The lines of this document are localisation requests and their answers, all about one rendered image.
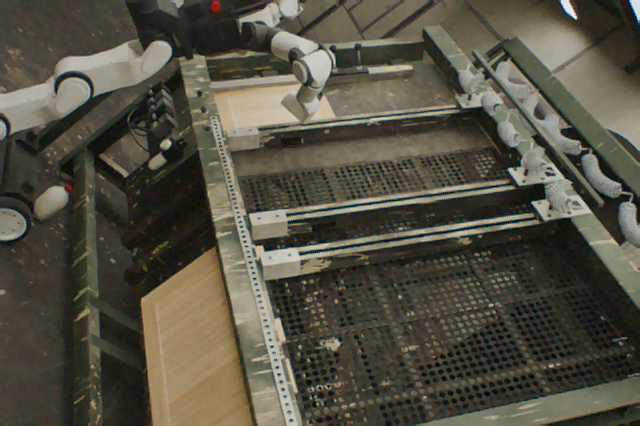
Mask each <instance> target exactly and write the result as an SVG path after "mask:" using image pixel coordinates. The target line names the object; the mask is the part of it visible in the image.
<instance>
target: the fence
mask: <svg viewBox="0 0 640 426"><path fill-rule="evenodd" d="M407 65H409V66H410V68H408V69H401V68H400V66H407ZM385 67H395V68H397V70H386V68H385ZM367 69H369V71H370V73H361V74H351V75H339V77H328V78H327V80H326V82H325V85H331V84H343V83H353V82H364V81H375V80H386V79H397V78H407V77H413V68H412V66H411V65H410V64H406V65H394V66H383V67H372V68H367ZM211 84H212V88H213V91H214V92H220V91H232V90H242V89H253V88H264V87H275V86H285V85H297V84H302V83H300V82H299V81H297V79H296V78H295V76H294V74H292V76H280V77H269V78H259V79H247V80H236V81H224V82H213V83H211Z"/></svg>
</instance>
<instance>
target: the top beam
mask: <svg viewBox="0 0 640 426"><path fill-rule="evenodd" d="M422 36H423V38H424V39H425V41H426V49H424V50H426V52H427V53H428V54H429V56H430V57H431V58H432V60H433V61H434V63H435V64H436V65H437V67H438V68H439V69H440V71H441V72H442V74H443V76H444V77H445V79H446V80H447V81H448V83H449V84H450V85H451V87H453V88H454V89H455V91H456V92H457V93H458V94H468V93H467V92H465V91H464V89H463V88H462V86H461V85H460V83H459V74H460V73H461V71H463V70H466V69H467V67H468V64H470V66H469V69H468V70H469V72H470V73H471V74H472V75H473V76H474V77H475V75H477V74H479V73H478V72H477V69H476V68H475V67H474V66H473V64H472V63H471V62H470V61H469V60H468V58H467V57H466V56H465V55H464V53H463V52H462V51H461V50H460V48H459V47H458V46H457V45H456V44H454V41H453V40H452V39H451V38H450V36H449V35H448V34H447V33H446V31H445V30H444V29H443V28H442V26H431V27H423V29H422ZM500 110H502V111H507V112H508V113H509V117H508V121H507V122H511V123H512V124H513V126H514V130H515V131H516V132H519V133H520V135H521V138H520V140H531V142H533V146H532V149H533V148H536V147H538V145H537V144H536V143H535V142H534V140H533V139H532V138H531V137H530V135H529V134H528V133H527V132H526V130H525V129H524V128H523V127H522V124H521V123H520V122H519V121H518V120H517V118H516V117H515V116H514V115H513V113H512V112H510V111H509V110H508V108H507V107H506V106H505V105H504V104H503V105H501V109H500ZM506 117H507V113H503V112H499V113H498V114H497V115H495V116H491V115H489V114H487V112H485V110H484V109H483V107H477V108H476V114H475V119H476V120H477V122H478V123H480V124H481V126H482V127H483V129H484V131H485V132H486V134H487V135H488V136H489V138H490V139H491V140H492V142H493V143H494V144H495V146H496V147H497V148H498V150H499V151H500V153H501V154H502V156H503V158H504V159H505V160H506V162H507V163H509V164H510V166H511V167H512V168H515V167H516V168H518V167H521V160H522V159H523V156H524V153H525V152H527V151H529V150H530V145H531V142H519V144H518V145H516V146H514V147H511V146H508V145H506V144H505V143H503V141H501V139H500V138H499V135H498V132H497V126H498V124H499V123H500V122H502V121H505V120H506ZM550 185H554V181H549V183H542V184H534V185H533V190H532V193H531V195H532V197H533V198H534V199H535V201H537V200H546V192H545V190H546V188H547V187H548V186H550ZM557 230H558V232H559V233H560V234H561V236H562V237H563V240H564V241H565V242H566V244H567V245H568V246H569V248H570V249H571V250H572V252H574V253H575V254H576V256H577V257H578V259H579V260H580V261H581V263H582V264H583V265H584V267H585V269H586V270H587V272H588V273H589V275H590V276H591V277H592V279H593V280H594V281H595V283H596V284H597V285H598V287H599V288H600V289H601V291H602V292H603V294H604V295H605V296H606V298H607V300H608V301H609V303H610V304H611V305H612V307H613V308H614V310H615V311H617V312H618V314H619V315H620V316H621V318H622V319H623V320H624V322H625V323H626V324H627V326H628V327H629V329H630V330H631V331H632V334H633V335H634V336H635V338H636V339H637V340H638V342H639V343H640V272H639V271H638V269H637V268H636V266H635V265H634V264H633V263H632V261H631V260H630V259H629V258H628V257H627V255H626V254H625V253H624V252H623V250H622V249H621V248H620V247H619V245H618V244H617V243H616V242H615V241H614V238H613V237H612V236H610V235H609V233H608V232H607V231H606V230H605V228H604V227H603V226H602V225H601V223H600V222H599V221H598V220H597V219H596V217H595V216H594V215H593V214H589V215H583V216H577V217H568V218H562V219H559V222H558V225H557Z"/></svg>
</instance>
